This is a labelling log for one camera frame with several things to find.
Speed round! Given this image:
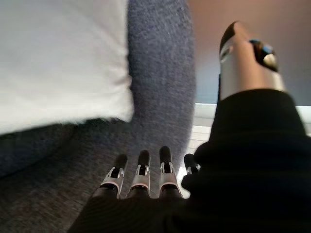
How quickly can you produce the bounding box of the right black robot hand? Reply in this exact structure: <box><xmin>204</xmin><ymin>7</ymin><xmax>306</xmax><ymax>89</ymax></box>
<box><xmin>67</xmin><ymin>20</ymin><xmax>311</xmax><ymax>233</ymax></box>

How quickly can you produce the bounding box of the white fringed cushion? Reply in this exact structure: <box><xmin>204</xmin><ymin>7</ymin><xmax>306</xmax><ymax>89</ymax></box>
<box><xmin>0</xmin><ymin>0</ymin><xmax>136</xmax><ymax>135</ymax></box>

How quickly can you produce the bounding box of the grey fabric armchair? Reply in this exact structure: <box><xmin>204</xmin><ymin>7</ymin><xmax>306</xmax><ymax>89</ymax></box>
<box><xmin>0</xmin><ymin>0</ymin><xmax>197</xmax><ymax>233</ymax></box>

